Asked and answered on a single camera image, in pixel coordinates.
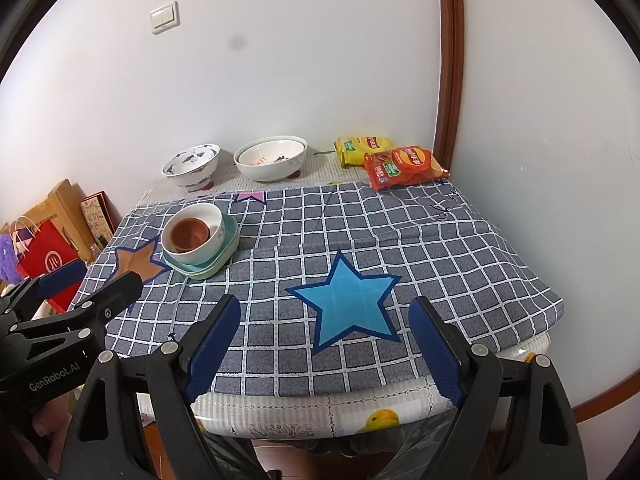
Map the brown clay bowl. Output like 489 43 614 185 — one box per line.
169 218 210 254

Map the white ceramic bowl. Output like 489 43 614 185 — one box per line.
160 203 224 266

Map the teal square plate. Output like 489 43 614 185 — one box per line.
162 212 241 273

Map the person's left hand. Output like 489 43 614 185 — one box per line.
13 392 72 474

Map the red paper bag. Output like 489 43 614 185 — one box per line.
15 219 87 314

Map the patterned gift box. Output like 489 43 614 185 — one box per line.
80 191 122 249

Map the green square plate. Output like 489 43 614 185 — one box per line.
162 233 240 280

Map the blue patterned white bowl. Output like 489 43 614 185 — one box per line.
162 143 221 192

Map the large white outer bowl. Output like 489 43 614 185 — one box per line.
233 136 308 182

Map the grey checked tablecloth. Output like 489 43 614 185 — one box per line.
106 180 564 396

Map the yellow chips bag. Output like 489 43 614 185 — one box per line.
334 136 395 167

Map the red chips bag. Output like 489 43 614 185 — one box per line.
363 145 450 191

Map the white wall switch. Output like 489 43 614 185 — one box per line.
150 0 180 35

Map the brown wooden door frame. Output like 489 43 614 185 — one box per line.
434 0 465 169

